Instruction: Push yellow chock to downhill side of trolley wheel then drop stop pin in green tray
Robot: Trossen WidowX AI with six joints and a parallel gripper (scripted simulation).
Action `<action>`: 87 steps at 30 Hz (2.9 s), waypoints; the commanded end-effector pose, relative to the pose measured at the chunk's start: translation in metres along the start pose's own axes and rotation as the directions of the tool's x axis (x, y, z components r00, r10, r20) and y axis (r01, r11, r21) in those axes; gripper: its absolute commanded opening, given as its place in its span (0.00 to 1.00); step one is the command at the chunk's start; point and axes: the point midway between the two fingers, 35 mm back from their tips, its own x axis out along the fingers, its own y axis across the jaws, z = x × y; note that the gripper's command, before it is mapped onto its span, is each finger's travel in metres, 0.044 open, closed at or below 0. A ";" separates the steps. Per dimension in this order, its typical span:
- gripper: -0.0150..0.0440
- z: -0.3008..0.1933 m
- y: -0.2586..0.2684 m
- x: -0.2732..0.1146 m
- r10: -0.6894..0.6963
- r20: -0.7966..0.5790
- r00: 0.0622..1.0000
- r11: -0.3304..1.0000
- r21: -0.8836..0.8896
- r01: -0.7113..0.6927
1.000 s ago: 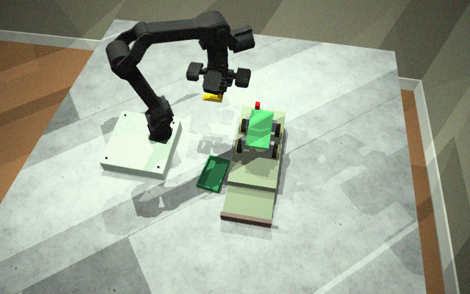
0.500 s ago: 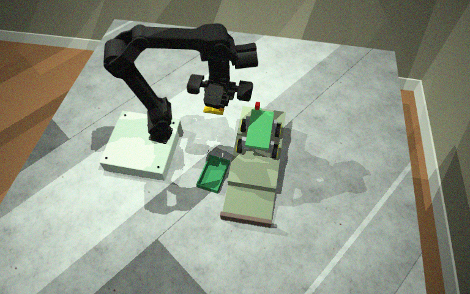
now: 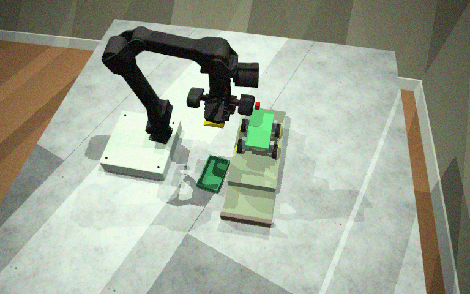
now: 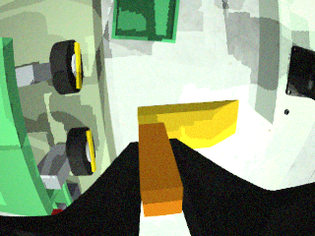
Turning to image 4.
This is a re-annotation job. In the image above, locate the pale green ramp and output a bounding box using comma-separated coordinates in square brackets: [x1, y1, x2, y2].
[0, 0, 117, 201]

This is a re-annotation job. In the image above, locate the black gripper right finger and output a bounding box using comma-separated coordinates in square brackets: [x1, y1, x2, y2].
[169, 138, 315, 236]

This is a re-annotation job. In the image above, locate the red-headed pin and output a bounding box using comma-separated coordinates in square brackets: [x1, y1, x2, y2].
[51, 202, 67, 215]

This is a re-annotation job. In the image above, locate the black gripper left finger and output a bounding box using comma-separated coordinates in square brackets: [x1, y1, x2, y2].
[0, 142, 142, 236]

